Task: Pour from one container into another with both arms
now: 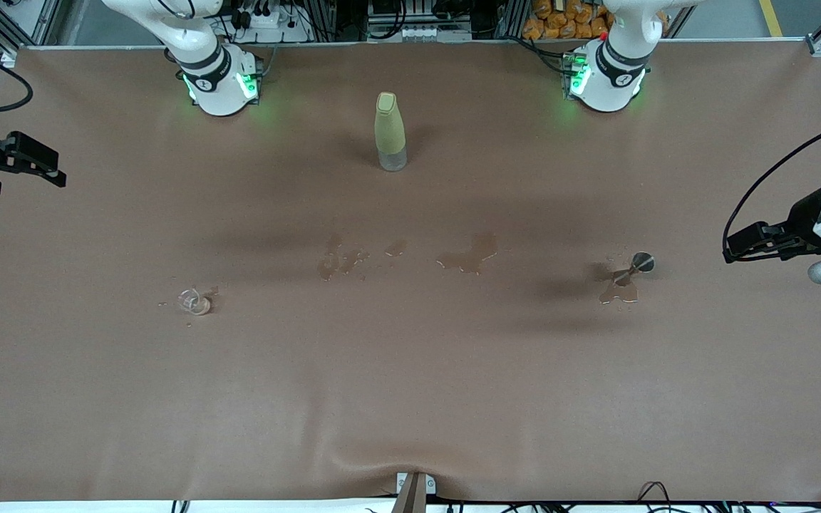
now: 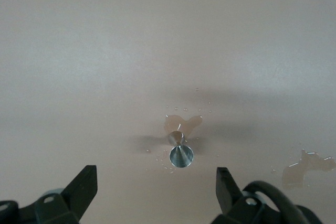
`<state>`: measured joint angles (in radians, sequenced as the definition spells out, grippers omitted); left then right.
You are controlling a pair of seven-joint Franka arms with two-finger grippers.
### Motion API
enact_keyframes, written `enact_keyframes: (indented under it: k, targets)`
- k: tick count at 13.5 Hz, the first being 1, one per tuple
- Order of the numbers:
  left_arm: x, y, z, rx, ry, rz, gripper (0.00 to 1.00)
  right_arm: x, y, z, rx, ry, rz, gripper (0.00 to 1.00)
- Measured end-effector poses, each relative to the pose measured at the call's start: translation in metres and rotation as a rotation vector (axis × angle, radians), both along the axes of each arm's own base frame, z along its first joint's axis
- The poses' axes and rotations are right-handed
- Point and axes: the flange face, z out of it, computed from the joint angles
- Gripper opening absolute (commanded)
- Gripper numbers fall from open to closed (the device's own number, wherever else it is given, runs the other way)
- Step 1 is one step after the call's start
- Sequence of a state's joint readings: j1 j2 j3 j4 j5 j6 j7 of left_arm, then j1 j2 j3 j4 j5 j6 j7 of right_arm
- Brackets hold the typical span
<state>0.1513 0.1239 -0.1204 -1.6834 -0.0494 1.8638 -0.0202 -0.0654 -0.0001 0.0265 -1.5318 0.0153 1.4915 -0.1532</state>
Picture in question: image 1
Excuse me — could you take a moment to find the yellow-green bottle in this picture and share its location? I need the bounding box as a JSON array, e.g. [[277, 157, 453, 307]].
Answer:
[[374, 91, 409, 172]]

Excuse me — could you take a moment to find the brown table cloth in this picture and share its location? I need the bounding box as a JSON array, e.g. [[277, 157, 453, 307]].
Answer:
[[0, 39, 821, 504]]

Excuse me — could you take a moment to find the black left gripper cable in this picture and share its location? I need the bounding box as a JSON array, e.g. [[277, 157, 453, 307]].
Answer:
[[723, 120, 821, 261]]

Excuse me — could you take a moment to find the steel double jigger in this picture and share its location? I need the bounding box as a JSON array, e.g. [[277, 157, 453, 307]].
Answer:
[[614, 252, 656, 287]]

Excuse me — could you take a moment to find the white power strip with plugs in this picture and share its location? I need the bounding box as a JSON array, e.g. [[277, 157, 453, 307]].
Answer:
[[229, 6, 311, 43]]

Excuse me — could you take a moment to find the metal table edge bracket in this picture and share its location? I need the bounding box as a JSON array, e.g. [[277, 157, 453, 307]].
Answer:
[[394, 472, 437, 513]]

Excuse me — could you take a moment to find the clear glass beaker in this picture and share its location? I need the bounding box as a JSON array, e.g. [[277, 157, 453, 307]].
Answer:
[[177, 287, 213, 316]]

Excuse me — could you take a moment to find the orange snack packets pile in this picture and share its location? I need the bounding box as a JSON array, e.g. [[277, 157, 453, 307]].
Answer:
[[522, 0, 669, 41]]

